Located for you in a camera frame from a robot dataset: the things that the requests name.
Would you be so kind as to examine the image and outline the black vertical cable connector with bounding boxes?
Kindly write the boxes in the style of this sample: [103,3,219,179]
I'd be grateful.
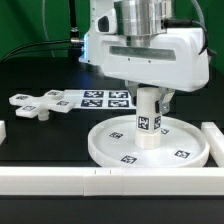
[68,0,79,38]

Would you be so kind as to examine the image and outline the grey braided wrist cable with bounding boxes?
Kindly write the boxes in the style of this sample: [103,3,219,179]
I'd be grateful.
[163,0,218,56]

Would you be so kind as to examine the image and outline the black cable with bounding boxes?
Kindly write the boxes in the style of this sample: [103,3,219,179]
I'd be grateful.
[0,38,84,64]

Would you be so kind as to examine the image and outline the white round table top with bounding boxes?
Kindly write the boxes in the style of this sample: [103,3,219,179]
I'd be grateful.
[88,115,210,168]

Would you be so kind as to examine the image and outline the white cross-shaped table base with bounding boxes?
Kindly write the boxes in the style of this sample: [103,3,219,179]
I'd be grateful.
[9,90,75,121]

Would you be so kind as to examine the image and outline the white right fence block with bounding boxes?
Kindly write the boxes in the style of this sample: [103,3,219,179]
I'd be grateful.
[201,122,224,168]

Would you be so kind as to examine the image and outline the white fence block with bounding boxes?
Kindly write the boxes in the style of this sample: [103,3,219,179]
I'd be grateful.
[0,121,6,145]
[201,122,224,168]

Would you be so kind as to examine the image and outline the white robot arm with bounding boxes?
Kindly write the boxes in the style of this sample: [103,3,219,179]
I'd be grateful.
[79,0,209,103]

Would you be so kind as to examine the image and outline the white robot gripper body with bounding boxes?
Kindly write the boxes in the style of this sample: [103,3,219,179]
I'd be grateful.
[100,28,209,92]

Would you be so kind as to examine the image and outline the thin grey cable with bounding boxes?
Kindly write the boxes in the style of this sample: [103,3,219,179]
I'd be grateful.
[41,0,56,58]

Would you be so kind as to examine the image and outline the white marker sheet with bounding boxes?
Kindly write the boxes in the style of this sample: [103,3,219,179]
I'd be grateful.
[64,90,135,110]

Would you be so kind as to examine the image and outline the white front fence bar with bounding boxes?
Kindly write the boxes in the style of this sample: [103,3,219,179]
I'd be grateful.
[0,167,224,196]

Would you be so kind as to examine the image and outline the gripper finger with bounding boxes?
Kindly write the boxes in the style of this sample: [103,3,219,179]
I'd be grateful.
[155,87,175,115]
[125,80,138,105]

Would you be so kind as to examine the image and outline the white left fence block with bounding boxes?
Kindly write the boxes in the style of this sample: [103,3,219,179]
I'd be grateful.
[0,121,6,145]

